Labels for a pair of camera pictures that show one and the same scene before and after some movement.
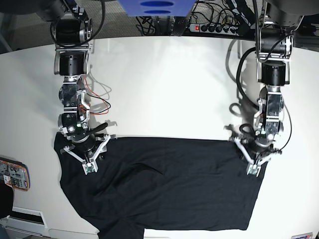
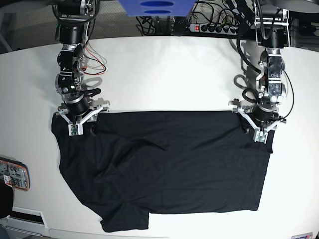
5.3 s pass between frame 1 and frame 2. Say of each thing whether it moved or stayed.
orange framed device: stayed
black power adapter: stayed
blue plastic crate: stayed
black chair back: stayed
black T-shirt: moved
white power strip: stayed
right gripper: moved
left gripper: moved
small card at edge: stayed
